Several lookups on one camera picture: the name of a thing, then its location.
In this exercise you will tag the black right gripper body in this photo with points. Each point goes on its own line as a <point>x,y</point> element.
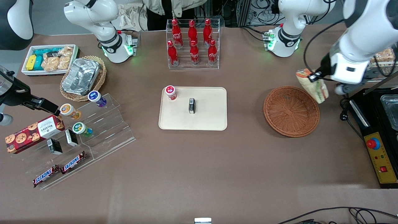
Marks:
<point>16,97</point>

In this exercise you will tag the triangle sandwich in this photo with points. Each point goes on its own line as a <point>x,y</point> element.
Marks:
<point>315,90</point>

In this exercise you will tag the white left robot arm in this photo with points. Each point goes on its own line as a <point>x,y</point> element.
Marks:
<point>363,31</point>

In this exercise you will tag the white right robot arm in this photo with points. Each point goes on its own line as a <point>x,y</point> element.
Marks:
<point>90,12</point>

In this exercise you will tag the brown wicker basket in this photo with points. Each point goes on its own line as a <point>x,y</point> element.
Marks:
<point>291,112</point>

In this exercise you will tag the aluminium foil tray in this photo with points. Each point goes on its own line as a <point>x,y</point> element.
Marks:
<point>80,76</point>

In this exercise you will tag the light wicker basket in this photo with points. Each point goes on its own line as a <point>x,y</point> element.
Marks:
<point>102,74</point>

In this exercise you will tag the cream plastic serving tray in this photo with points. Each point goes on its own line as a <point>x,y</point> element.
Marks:
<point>208,115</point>

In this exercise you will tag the orange lid yogurt cup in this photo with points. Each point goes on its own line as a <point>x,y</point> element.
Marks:
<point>67,109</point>

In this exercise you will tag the red Walkers shortbread box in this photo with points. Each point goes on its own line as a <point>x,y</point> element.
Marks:
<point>31,133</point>

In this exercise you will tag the green lid yogurt cup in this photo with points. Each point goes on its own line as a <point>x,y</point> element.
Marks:
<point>78,128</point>

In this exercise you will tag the small black carton box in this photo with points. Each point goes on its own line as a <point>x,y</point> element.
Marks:
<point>54,146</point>
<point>192,106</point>
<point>71,137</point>

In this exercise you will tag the yellow snack box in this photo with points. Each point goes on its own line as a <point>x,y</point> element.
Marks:
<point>31,62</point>

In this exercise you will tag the teal snack box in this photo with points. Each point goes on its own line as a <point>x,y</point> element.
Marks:
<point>39,63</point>
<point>46,50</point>

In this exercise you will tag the clear bag of crackers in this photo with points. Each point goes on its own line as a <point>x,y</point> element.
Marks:
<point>66,51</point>
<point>50,62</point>
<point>385,56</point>
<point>64,62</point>

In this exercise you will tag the purple lid yogurt cup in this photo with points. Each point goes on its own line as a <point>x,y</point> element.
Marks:
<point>94,96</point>

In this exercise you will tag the black heating appliance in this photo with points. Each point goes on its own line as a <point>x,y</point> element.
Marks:
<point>371,109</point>

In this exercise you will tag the Snickers chocolate bar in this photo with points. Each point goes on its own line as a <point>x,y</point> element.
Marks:
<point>46,175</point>
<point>74,162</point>

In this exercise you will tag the white plastic snack bin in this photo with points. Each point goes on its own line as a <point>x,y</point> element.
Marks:
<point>46,46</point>

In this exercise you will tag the white base connector box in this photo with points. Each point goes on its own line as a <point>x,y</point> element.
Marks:
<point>131,43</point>
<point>268,39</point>

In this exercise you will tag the clear acrylic stepped display stand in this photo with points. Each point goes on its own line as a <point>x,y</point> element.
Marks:
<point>108,133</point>

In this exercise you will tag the yellow emergency stop control box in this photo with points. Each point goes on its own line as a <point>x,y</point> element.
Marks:
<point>381,158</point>

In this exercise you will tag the red Coca-Cola bottle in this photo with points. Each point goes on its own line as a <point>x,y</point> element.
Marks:
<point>173,54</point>
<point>194,53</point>
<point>212,52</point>
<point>176,32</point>
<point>207,30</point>
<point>192,31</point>

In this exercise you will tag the clear acrylic bottle rack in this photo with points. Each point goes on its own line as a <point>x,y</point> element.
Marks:
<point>200,67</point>

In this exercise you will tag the red lid yogurt cup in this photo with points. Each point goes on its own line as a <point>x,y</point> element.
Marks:
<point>170,90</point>

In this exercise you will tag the crumpled beige paper bag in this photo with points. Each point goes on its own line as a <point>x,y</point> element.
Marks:
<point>130,18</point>

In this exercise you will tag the person in beige jacket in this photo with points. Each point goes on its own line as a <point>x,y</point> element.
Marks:
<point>158,9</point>

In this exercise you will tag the small white table edge device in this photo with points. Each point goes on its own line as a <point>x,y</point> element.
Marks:
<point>202,220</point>

